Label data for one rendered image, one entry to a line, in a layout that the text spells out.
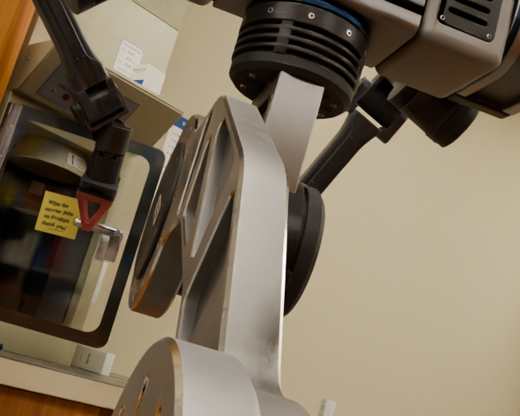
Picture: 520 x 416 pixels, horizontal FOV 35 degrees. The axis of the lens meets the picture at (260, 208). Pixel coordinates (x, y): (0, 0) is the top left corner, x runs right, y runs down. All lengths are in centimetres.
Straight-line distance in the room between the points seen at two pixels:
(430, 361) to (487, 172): 88
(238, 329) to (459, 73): 59
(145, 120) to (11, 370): 63
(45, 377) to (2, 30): 63
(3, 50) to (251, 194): 114
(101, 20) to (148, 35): 12
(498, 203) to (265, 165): 339
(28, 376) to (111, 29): 78
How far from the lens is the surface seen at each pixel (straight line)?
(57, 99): 165
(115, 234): 153
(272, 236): 43
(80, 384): 141
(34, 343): 170
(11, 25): 157
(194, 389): 27
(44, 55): 160
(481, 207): 372
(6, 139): 162
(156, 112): 172
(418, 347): 340
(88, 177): 150
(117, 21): 180
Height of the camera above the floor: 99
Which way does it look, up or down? 12 degrees up
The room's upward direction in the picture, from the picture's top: 16 degrees clockwise
